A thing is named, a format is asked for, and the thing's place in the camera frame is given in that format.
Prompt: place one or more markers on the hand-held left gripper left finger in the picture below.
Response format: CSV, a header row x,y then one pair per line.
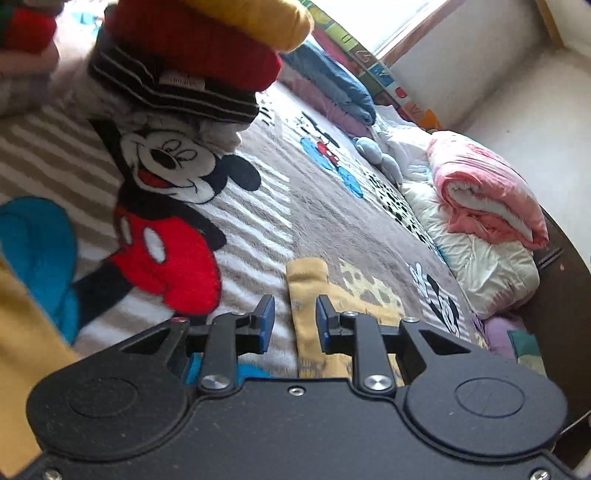
x,y
267,324

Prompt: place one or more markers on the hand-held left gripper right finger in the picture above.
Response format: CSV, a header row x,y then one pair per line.
x,y
323,324

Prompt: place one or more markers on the cartoon mouse printed blanket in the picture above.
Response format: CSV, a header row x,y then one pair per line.
x,y
277,207

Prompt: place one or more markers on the white quilt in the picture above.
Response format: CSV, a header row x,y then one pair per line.
x,y
485,272

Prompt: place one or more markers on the light blue plush toy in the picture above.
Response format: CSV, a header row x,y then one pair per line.
x,y
376,154

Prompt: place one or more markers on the lilac cloth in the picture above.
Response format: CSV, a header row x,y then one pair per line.
x,y
501,337

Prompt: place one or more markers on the teal cloth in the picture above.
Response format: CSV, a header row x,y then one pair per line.
x,y
528,353

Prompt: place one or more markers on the pink folded quilt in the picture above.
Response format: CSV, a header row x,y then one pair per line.
x,y
489,184

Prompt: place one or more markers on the pink folded blanket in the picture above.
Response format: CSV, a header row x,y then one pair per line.
x,y
318,104

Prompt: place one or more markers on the blue folded quilt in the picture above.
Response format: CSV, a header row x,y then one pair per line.
x,y
339,78

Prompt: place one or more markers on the plain yellow cloth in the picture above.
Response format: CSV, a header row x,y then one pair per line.
x,y
23,360

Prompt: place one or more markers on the colourful alphabet panel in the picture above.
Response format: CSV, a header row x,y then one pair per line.
x,y
369,64

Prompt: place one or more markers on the red knit garment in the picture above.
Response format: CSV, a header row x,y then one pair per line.
x,y
194,41

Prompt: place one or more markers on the yellow plush garment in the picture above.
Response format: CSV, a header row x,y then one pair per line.
x,y
258,21

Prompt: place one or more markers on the grey fluffy folded garment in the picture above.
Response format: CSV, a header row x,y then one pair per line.
x,y
74,87

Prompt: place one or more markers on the window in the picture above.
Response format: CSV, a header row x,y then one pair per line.
x,y
408,21

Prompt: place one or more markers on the grey pink folded garment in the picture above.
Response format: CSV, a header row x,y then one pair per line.
x,y
23,78

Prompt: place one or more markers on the red and green garment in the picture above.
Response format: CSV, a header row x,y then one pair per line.
x,y
25,25

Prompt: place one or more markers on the dark wooden bed frame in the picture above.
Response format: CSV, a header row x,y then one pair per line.
x,y
561,304

